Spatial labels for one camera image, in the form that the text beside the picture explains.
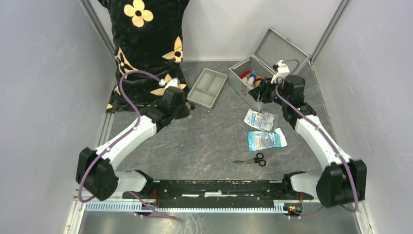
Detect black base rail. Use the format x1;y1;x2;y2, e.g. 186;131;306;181
137;179;314;208

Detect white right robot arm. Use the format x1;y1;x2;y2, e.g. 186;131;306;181
248;75;367;212

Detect amber pill bottle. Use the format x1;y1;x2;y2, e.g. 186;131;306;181
253;76;262;87

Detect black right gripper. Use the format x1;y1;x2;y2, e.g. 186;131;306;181
248;76;289;107

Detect black handled scissors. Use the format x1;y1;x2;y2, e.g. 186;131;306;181
233;153;266;167

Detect grey plastic divider tray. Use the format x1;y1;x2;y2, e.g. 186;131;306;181
188;68;228;110

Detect clear bag of wipes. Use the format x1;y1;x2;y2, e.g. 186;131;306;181
244;109;279;132

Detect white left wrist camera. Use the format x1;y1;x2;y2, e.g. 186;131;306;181
158;78;180;89

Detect silver metal case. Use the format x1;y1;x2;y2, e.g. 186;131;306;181
228;27;310;112

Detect red first aid pouch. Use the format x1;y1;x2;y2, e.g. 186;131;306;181
240;70;251;79

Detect blue gauze packet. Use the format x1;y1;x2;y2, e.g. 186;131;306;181
247;128;287;151

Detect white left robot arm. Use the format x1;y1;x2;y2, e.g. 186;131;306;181
75;87;190;201

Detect black floral velvet cloth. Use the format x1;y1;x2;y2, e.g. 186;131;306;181
100;0;190;113

